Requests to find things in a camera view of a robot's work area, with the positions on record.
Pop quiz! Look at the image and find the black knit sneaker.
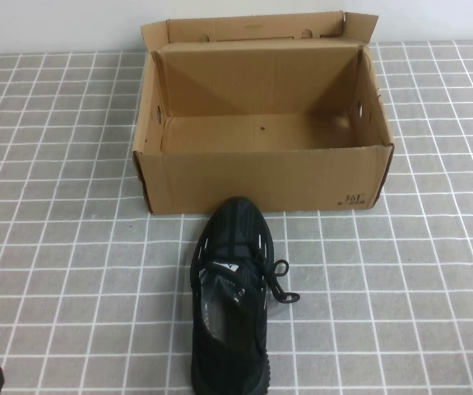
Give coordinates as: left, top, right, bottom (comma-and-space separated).
186, 196, 302, 395

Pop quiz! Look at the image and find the grey white-grid tablecloth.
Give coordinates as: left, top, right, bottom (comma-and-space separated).
0, 39, 473, 395

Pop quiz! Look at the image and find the brown cardboard shoe box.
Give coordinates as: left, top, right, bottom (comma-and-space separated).
132, 11, 396, 215

